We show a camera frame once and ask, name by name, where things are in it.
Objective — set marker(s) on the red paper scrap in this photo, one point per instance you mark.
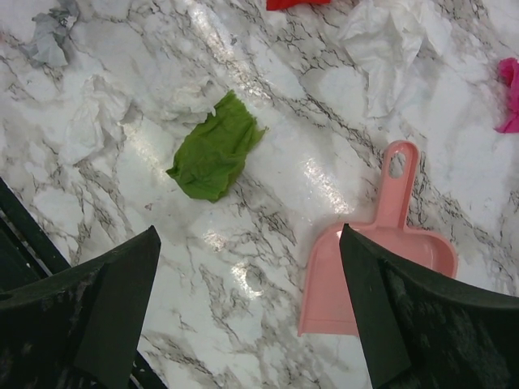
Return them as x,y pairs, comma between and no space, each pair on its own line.
280,5

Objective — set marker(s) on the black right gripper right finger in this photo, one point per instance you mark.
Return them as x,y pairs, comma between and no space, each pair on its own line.
420,329

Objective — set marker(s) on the white crumpled tissue, right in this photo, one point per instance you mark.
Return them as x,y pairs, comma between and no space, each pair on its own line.
383,39

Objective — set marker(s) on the white crumpled tissue, left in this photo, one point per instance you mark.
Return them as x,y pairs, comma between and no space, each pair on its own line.
104,107

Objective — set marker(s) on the magenta crumpled paper scrap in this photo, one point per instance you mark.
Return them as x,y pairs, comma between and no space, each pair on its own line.
508,72

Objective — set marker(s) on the white crumpled tissue, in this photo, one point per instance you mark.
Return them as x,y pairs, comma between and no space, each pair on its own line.
383,39
104,107

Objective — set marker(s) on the grey crumpled paper scrap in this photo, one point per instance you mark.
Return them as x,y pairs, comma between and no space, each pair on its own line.
52,28

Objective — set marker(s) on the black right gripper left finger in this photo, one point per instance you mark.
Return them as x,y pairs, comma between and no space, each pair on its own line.
80,328

